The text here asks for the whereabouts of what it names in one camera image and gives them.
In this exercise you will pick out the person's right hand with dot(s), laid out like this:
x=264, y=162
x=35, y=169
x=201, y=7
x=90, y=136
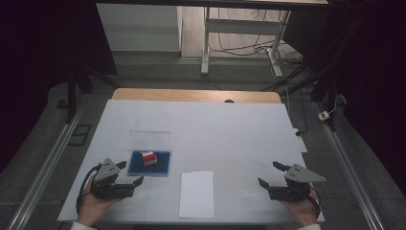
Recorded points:
x=301, y=212

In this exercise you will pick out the white paper sheet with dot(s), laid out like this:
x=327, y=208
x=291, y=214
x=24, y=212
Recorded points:
x=197, y=195

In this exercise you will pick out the white cabinet panel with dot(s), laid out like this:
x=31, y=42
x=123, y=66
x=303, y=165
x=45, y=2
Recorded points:
x=140, y=28

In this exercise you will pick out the black stand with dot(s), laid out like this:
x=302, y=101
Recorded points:
x=72, y=96
x=327, y=86

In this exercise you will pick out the red and white stamp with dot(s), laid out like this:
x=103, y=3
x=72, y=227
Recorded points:
x=149, y=158

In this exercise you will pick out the white desk frame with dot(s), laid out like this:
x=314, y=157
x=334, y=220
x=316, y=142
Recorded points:
x=237, y=27

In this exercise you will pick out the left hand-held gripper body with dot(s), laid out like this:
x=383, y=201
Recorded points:
x=107, y=171

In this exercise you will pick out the white plug adapter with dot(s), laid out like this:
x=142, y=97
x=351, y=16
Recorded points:
x=323, y=115

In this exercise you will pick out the blue ink pad case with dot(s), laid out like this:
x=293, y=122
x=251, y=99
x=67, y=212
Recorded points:
x=158, y=166

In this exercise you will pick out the person's left hand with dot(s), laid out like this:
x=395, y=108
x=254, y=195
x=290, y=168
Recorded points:
x=92, y=207

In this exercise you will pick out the white table cover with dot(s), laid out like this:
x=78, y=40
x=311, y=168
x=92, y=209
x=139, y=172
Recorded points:
x=223, y=137

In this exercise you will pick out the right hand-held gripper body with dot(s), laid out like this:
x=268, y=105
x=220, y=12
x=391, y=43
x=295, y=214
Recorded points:
x=298, y=177

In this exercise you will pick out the metal floor rail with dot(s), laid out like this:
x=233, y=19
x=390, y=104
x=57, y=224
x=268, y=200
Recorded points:
x=44, y=172
x=349, y=172

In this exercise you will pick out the black floor socket frame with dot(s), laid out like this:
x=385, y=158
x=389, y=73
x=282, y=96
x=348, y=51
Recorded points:
x=79, y=135

